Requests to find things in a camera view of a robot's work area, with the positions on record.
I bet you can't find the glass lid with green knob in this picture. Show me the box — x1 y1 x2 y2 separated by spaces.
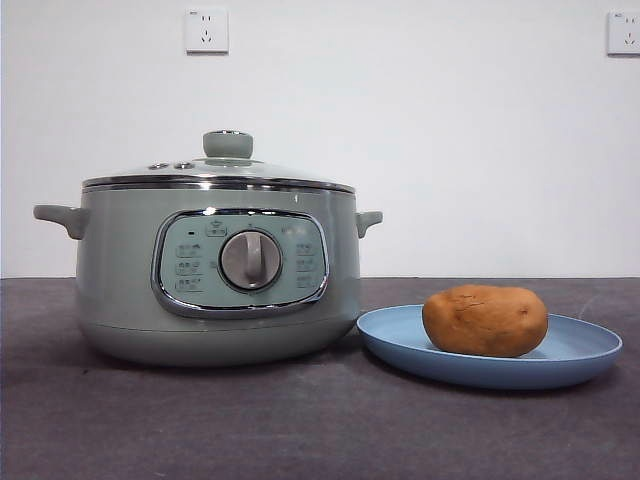
82 129 355 192

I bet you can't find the brown potato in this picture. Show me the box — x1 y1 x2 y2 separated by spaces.
422 283 550 359

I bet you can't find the blue round plate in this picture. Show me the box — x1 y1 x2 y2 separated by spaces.
356 303 624 391

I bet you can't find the pale green electric steamer pot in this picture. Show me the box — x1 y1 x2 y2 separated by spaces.
33 183 384 370

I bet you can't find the white wall socket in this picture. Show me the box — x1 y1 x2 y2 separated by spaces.
185 8 230 55
606 10 640 56

